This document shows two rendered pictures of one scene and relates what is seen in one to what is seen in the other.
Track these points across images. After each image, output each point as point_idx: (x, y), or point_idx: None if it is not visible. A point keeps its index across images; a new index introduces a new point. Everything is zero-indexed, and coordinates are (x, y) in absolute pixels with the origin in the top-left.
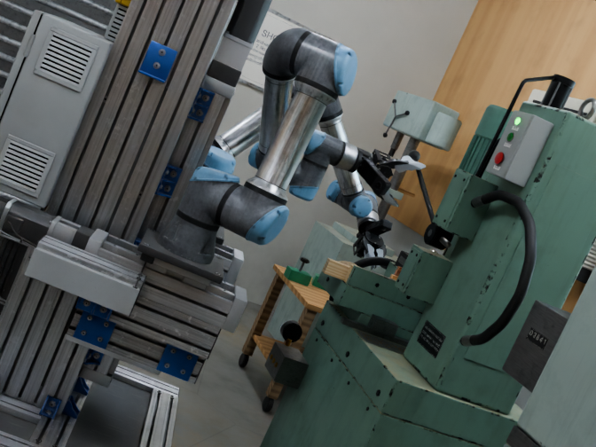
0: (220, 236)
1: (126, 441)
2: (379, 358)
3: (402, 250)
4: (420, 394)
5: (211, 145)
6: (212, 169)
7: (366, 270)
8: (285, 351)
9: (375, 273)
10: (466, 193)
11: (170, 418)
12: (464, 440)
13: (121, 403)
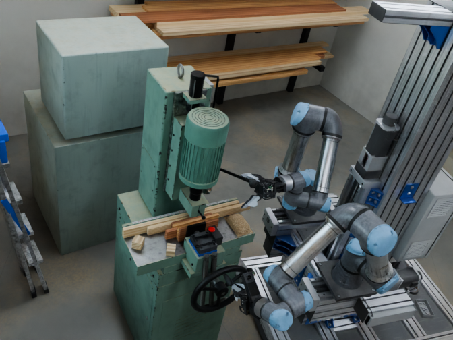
0: (321, 266)
1: (277, 299)
2: (201, 193)
3: (222, 236)
4: None
5: (341, 193)
6: (315, 173)
7: (230, 198)
8: (243, 265)
9: (226, 200)
10: None
11: (275, 334)
12: None
13: (300, 333)
